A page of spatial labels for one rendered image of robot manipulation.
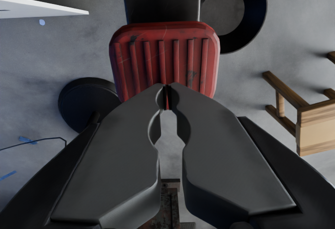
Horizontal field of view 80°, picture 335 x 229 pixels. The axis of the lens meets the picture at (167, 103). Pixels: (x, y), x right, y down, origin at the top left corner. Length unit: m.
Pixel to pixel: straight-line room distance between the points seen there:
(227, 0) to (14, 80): 1.02
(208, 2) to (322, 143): 0.71
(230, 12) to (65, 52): 0.72
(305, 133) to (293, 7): 0.51
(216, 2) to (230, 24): 0.11
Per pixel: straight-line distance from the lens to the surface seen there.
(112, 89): 1.00
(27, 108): 1.27
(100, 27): 0.93
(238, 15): 0.95
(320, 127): 0.92
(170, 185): 1.49
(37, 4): 0.61
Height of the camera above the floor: 0.88
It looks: 57 degrees down
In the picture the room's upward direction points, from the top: 177 degrees clockwise
